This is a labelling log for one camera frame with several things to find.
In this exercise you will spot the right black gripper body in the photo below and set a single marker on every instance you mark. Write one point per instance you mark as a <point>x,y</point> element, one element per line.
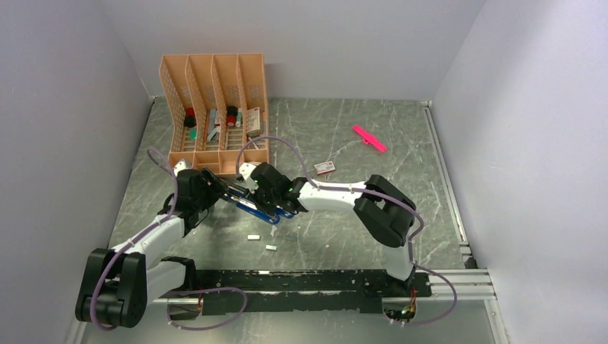
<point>267,202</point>

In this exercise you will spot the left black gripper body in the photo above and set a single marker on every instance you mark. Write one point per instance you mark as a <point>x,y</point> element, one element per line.
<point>208,194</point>

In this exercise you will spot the blue stapler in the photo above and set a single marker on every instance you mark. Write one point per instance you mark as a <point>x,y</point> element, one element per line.
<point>249,207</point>
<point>234,189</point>

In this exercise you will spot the red white staple box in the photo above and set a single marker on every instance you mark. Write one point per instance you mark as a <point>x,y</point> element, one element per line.
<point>325,167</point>

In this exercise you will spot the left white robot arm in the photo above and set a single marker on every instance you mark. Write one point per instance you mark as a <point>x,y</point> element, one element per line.
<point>118,283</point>

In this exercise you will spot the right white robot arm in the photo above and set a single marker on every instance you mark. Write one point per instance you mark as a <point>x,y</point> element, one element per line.
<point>383,209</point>

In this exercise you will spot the grey stapler in organizer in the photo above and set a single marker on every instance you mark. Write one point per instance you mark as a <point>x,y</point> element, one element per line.
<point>214,123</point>

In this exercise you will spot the red black bottle left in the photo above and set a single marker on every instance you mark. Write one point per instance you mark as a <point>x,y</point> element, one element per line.
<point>190,118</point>

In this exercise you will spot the red black bottle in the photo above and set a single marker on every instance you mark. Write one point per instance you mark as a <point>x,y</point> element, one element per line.
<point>231,117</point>
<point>190,118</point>

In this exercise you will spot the white box in organizer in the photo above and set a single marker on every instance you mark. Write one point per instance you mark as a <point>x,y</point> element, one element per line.
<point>254,125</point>

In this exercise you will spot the red black bottle right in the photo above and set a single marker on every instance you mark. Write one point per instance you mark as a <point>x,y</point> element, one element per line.
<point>231,117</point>

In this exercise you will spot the orange plastic desk organizer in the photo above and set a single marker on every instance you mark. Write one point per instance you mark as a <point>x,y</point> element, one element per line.
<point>220,110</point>

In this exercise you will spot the pink plastic clip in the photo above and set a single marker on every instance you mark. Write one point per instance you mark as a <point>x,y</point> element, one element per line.
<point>369,139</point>

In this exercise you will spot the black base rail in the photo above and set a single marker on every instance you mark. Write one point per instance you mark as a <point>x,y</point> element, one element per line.
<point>231,290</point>

